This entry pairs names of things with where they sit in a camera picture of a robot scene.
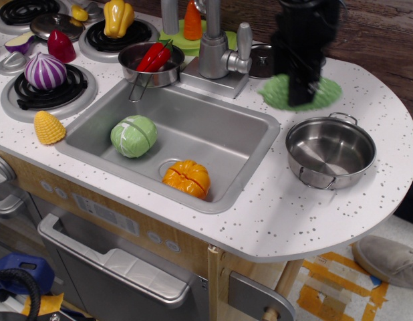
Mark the purple toy eggplant slice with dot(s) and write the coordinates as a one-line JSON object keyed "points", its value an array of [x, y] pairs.
{"points": [[21, 43]]}

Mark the stove burner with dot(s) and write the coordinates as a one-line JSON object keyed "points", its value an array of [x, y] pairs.
{"points": [[16, 16], [96, 45], [21, 101]]}

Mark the green bumpy toy squash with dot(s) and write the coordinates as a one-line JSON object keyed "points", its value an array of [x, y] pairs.
{"points": [[275, 93]]}

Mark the red toy chili pepper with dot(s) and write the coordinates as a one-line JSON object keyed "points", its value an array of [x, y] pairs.
{"points": [[158, 54]]}

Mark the front left stove burner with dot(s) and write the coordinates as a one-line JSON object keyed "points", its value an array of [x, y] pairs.
{"points": [[21, 101]]}

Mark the yellow toy bell pepper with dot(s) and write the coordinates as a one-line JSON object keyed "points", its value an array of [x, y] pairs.
{"points": [[119, 16]]}

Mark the grey support pole left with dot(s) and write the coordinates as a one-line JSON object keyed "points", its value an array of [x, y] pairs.
{"points": [[169, 11]]}

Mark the large steel pot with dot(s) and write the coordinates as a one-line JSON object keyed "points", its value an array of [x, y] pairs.
{"points": [[330, 152]]}

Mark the yellow toy corn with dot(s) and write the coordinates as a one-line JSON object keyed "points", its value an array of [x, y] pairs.
{"points": [[48, 128]]}

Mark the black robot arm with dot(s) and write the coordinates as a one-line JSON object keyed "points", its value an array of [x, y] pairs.
{"points": [[305, 29]]}

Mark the green toy cabbage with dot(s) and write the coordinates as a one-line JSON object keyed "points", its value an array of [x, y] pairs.
{"points": [[133, 136]]}

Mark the silver toy faucet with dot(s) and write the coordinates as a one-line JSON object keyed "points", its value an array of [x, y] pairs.
{"points": [[217, 68]]}

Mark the grey toy oven door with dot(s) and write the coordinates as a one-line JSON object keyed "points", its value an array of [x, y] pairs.
{"points": [[115, 279]]}

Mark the small steel saucepan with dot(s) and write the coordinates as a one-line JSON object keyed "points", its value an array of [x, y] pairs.
{"points": [[132, 55]]}

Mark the back left stove burner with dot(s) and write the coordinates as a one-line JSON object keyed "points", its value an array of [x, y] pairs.
{"points": [[16, 16]]}

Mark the steel pot lid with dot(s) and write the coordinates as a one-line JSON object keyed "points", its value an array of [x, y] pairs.
{"points": [[43, 25]]}

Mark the grey toy sink basin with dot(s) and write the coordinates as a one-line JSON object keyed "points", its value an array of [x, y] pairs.
{"points": [[228, 140]]}

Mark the back right stove burner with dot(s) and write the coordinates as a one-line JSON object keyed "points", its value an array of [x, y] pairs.
{"points": [[96, 45]]}

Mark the grey shoe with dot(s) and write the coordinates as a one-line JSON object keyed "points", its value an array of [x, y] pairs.
{"points": [[387, 260]]}

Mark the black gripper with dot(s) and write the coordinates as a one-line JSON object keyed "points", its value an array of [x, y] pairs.
{"points": [[302, 56]]}

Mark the blue plastic object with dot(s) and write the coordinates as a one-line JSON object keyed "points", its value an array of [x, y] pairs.
{"points": [[20, 273]]}

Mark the orange toy carrot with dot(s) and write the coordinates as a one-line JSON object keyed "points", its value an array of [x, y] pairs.
{"points": [[192, 22]]}

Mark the small yellow toy vegetable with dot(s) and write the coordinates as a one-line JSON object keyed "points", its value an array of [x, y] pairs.
{"points": [[79, 13]]}

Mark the orange toy pumpkin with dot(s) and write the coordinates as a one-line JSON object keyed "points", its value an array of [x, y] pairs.
{"points": [[189, 177]]}

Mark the purple striped toy onion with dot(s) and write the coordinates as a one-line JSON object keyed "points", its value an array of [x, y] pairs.
{"points": [[45, 72]]}

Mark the dark red toy pepper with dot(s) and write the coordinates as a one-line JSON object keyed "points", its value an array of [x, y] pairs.
{"points": [[60, 46]]}

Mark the grey stove knob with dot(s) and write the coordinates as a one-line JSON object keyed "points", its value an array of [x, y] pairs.
{"points": [[13, 64]]}

